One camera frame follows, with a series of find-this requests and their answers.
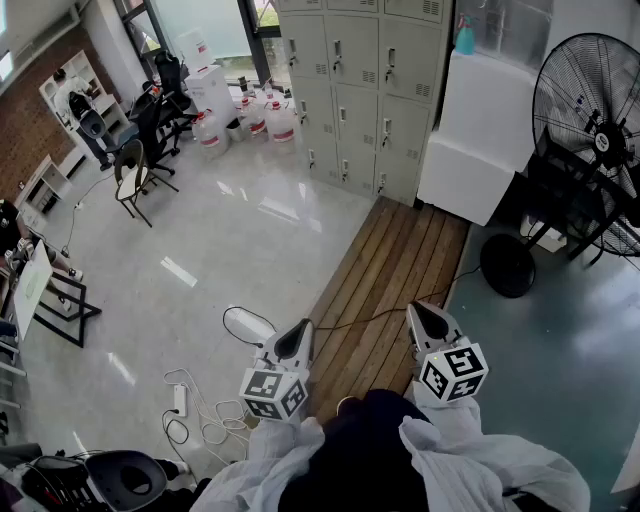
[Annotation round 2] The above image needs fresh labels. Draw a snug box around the white table black frame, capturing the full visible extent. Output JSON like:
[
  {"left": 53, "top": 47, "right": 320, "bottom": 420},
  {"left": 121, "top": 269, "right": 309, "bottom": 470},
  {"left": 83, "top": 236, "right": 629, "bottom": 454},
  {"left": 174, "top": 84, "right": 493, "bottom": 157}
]
[{"left": 12, "top": 239, "right": 104, "bottom": 350}]

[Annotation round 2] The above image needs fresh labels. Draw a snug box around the person's own body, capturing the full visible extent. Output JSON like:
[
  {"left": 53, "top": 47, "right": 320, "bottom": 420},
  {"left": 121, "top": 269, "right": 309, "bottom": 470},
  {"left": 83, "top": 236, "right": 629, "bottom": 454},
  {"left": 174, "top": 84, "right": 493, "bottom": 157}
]
[{"left": 189, "top": 388, "right": 594, "bottom": 512}]

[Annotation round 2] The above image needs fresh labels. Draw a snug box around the teal spray bottle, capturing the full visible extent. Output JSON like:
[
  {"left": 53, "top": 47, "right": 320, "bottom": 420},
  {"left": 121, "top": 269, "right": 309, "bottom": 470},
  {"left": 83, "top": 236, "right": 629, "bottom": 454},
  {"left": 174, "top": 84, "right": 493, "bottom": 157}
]
[{"left": 453, "top": 13, "right": 477, "bottom": 56}]

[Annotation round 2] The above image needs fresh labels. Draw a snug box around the silver foil sheet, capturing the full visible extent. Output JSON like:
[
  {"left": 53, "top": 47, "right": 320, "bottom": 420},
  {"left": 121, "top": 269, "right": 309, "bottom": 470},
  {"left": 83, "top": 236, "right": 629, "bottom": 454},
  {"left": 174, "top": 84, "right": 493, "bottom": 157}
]
[{"left": 455, "top": 0, "right": 556, "bottom": 61}]

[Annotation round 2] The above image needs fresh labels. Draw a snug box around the white shelving unit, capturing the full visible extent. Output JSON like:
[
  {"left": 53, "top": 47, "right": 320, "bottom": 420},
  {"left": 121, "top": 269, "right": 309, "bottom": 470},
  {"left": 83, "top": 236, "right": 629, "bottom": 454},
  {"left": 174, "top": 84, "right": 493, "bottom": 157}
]
[{"left": 38, "top": 49, "right": 132, "bottom": 146}]

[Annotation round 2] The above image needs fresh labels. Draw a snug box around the person's left forearm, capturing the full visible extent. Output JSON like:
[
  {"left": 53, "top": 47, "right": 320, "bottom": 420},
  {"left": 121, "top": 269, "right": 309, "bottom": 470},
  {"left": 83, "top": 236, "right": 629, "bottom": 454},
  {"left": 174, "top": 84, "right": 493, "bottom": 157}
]
[{"left": 219, "top": 412, "right": 329, "bottom": 501}]

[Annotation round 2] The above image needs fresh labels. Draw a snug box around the clear dispenser water bottle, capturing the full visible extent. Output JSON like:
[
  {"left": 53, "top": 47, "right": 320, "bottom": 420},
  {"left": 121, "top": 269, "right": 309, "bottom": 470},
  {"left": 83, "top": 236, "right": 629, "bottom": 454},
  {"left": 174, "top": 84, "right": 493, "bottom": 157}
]
[{"left": 176, "top": 29, "right": 215, "bottom": 75}]

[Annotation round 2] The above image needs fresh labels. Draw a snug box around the black framed glass window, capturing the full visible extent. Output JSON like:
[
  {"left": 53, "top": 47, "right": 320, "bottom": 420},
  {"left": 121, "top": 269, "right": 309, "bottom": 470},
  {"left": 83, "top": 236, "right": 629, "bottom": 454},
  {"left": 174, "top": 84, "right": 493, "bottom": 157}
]
[{"left": 114, "top": 0, "right": 281, "bottom": 89}]

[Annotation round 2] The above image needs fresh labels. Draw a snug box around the black frame chair pale seat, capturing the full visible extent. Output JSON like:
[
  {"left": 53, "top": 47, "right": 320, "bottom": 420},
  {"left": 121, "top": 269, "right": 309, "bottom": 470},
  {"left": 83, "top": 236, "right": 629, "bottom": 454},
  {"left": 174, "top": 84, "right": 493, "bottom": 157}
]
[{"left": 113, "top": 138, "right": 180, "bottom": 229}]

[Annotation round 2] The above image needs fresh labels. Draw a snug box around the black high-back office chair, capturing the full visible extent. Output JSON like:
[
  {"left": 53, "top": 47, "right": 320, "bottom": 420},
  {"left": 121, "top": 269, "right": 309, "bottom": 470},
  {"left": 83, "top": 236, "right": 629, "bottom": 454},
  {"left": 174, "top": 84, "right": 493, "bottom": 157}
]
[{"left": 149, "top": 49, "right": 200, "bottom": 151}]

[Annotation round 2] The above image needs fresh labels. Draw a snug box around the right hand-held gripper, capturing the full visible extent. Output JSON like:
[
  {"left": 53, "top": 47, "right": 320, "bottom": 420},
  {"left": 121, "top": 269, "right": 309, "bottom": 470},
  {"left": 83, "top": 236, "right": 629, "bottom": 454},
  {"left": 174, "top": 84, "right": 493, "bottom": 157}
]
[{"left": 407, "top": 301, "right": 490, "bottom": 404}]

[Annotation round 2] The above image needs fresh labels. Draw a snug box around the white power strip with cables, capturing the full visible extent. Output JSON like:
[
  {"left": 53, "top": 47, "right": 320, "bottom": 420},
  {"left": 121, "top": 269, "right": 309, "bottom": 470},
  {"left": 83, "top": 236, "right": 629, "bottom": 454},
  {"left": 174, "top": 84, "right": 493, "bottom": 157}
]
[{"left": 162, "top": 367, "right": 254, "bottom": 469}]

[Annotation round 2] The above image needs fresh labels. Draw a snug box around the black pedestal fan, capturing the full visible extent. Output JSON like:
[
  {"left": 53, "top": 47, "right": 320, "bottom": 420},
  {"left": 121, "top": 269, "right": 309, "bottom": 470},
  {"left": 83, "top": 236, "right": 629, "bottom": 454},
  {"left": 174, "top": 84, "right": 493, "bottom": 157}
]
[{"left": 479, "top": 32, "right": 640, "bottom": 300}]

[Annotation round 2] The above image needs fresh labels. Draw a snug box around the black power cord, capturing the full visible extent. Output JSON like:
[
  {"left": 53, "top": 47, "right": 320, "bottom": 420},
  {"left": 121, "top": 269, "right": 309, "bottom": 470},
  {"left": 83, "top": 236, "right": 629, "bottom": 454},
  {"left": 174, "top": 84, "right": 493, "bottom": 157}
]
[{"left": 160, "top": 408, "right": 192, "bottom": 459}]

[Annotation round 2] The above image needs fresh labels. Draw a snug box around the person's right forearm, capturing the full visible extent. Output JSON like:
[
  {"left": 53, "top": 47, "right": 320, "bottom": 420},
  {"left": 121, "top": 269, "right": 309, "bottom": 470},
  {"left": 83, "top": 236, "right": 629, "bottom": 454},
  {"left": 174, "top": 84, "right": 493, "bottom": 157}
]
[{"left": 398, "top": 382, "right": 551, "bottom": 501}]

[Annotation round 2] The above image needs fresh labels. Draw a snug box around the black plastic seat shell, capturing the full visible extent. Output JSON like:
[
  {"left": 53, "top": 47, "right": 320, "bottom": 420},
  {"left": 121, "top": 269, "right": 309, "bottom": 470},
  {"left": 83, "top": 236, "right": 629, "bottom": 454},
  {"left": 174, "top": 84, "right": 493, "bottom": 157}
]
[{"left": 84, "top": 448, "right": 170, "bottom": 512}]

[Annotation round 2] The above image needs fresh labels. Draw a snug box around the wooden slat platform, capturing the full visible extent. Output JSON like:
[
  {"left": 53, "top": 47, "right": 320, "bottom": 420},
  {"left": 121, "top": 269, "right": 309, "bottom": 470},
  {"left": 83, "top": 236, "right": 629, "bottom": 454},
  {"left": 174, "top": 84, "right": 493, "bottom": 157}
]
[{"left": 305, "top": 196, "right": 472, "bottom": 426}]

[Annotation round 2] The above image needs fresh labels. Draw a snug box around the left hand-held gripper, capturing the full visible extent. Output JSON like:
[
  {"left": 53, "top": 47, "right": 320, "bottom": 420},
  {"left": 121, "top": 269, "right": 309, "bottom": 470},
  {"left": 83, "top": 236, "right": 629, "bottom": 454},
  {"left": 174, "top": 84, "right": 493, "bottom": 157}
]
[{"left": 238, "top": 318, "right": 315, "bottom": 421}]

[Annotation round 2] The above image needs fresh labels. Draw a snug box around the black metal frame rack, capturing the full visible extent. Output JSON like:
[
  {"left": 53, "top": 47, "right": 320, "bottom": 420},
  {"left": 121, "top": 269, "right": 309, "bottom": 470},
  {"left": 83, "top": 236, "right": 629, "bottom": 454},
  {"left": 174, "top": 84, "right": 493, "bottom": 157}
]
[{"left": 522, "top": 152, "right": 640, "bottom": 264}]

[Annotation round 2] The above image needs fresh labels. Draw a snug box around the grey metal locker cabinet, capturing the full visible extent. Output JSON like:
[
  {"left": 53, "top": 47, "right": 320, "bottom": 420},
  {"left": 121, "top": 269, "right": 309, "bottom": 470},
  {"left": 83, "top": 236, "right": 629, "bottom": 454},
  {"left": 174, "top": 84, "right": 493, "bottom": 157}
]
[{"left": 276, "top": 0, "right": 455, "bottom": 207}]

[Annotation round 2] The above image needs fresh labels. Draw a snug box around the white stepped block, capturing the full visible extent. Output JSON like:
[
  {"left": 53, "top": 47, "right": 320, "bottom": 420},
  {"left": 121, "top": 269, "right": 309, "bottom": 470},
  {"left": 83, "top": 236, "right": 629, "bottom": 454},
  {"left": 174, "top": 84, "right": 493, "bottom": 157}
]
[{"left": 416, "top": 49, "right": 540, "bottom": 227}]

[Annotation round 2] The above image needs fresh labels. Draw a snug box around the small white box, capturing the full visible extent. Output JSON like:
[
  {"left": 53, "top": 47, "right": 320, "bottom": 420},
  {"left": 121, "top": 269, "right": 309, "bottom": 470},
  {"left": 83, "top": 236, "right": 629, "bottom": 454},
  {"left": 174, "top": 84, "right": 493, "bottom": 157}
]
[{"left": 519, "top": 219, "right": 569, "bottom": 254}]

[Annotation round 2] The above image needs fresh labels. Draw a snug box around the black floor cable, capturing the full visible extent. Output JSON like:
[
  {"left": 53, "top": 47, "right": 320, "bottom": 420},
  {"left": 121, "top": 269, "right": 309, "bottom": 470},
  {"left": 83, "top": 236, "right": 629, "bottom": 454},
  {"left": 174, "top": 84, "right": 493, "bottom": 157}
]
[{"left": 222, "top": 267, "right": 482, "bottom": 350}]

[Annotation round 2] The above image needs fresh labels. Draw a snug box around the clear water jug red cap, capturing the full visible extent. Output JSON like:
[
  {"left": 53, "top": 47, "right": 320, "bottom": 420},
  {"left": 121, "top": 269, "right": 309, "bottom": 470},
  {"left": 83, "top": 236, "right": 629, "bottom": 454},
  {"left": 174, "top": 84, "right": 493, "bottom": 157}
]
[
  {"left": 192, "top": 110, "right": 230, "bottom": 157},
  {"left": 239, "top": 97, "right": 269, "bottom": 144},
  {"left": 264, "top": 100, "right": 297, "bottom": 151}
]

